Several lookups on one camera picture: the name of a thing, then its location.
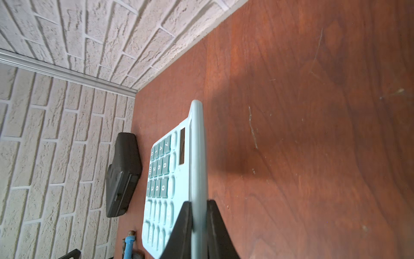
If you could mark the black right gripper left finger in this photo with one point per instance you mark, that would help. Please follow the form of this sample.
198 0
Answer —
179 244

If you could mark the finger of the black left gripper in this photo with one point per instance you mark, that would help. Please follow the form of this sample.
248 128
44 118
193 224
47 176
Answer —
74 254

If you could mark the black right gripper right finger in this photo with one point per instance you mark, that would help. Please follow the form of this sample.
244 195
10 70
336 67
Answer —
220 245

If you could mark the teal calculator keys up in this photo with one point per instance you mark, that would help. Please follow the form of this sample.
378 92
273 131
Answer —
177 173

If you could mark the black tool case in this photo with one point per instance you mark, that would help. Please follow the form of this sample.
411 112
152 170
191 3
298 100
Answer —
122 175

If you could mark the blue handled hammer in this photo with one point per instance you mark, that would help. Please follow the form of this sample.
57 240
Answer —
128 247

